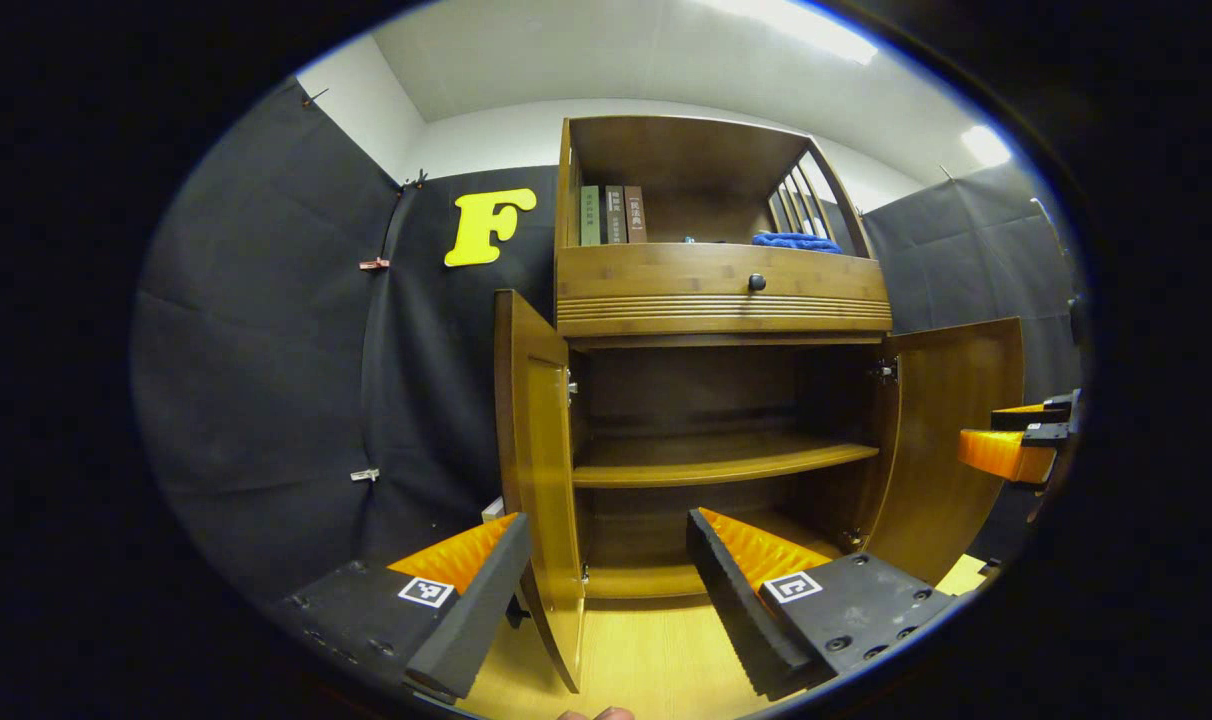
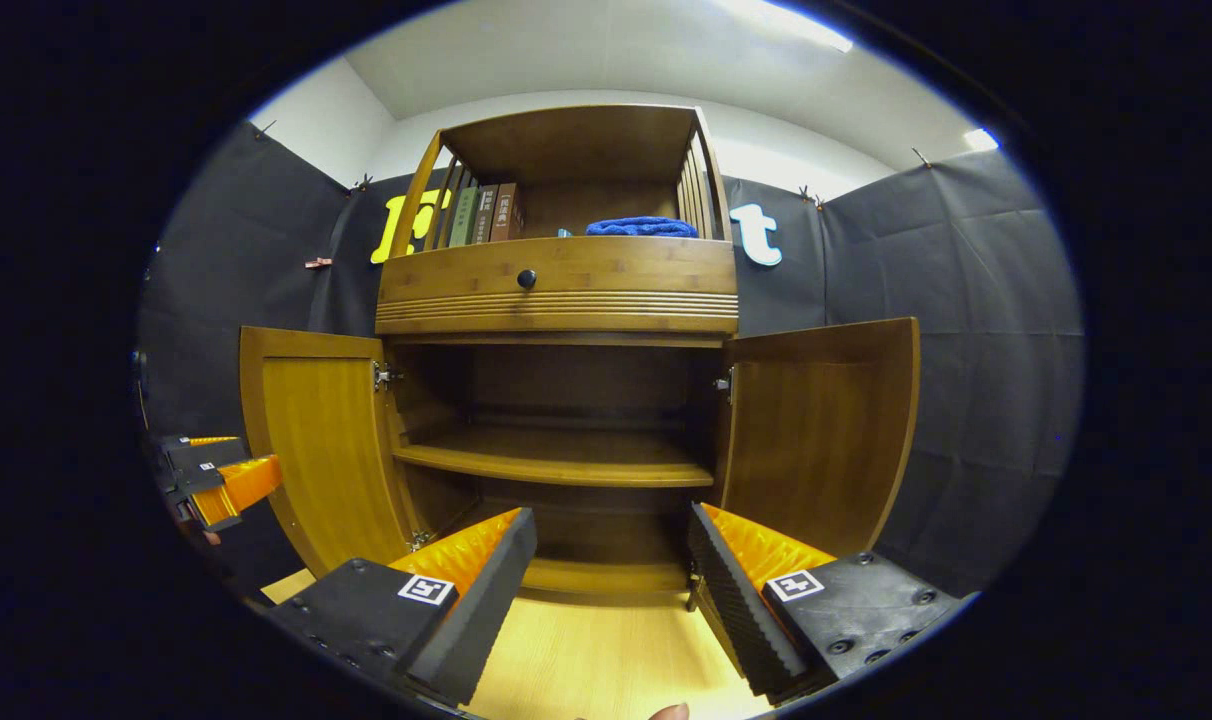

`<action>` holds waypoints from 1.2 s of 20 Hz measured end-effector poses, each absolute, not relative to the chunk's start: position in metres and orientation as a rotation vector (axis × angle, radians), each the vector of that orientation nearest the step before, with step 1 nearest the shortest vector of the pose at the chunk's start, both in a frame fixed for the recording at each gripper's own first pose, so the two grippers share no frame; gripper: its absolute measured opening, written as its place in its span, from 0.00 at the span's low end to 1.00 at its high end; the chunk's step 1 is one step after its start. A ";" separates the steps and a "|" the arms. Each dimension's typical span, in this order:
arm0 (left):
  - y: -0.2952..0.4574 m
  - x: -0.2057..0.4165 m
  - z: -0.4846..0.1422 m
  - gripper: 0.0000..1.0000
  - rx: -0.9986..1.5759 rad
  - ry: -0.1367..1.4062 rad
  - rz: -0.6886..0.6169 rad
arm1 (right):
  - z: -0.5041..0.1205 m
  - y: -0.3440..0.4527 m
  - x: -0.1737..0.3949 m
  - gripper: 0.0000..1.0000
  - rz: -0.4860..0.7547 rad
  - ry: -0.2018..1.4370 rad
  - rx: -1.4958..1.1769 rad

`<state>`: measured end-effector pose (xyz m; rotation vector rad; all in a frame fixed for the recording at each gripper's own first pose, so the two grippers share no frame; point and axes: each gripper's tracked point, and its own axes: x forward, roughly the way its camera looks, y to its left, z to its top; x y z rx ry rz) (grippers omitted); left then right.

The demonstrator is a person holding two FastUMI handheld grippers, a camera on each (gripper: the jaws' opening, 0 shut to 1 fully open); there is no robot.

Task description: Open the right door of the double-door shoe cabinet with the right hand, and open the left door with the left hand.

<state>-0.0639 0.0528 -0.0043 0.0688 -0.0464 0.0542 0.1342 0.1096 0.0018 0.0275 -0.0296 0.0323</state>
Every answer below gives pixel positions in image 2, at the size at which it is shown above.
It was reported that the wooden inner cabinet shelf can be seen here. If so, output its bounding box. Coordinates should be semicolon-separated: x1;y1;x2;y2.
394;425;717;489

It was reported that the brown book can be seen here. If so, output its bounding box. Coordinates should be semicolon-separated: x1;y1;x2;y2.
491;182;527;242

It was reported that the wooden double-door shoe cabinet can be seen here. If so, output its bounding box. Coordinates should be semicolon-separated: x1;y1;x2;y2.
374;104;740;601

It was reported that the ribbed wooden cabinet drawer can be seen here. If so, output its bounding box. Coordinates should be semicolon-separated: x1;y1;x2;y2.
376;237;739;336

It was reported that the wooden shoe cabinet door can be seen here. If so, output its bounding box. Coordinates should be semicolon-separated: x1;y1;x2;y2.
239;326;417;579
716;317;922;561

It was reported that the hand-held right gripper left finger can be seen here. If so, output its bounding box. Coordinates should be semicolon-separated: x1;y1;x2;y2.
266;507;538;707

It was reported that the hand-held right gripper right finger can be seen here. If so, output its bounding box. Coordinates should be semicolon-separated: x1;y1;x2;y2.
688;503;967;701

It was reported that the blue folded towel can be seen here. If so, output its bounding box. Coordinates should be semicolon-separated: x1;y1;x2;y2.
585;216;699;239

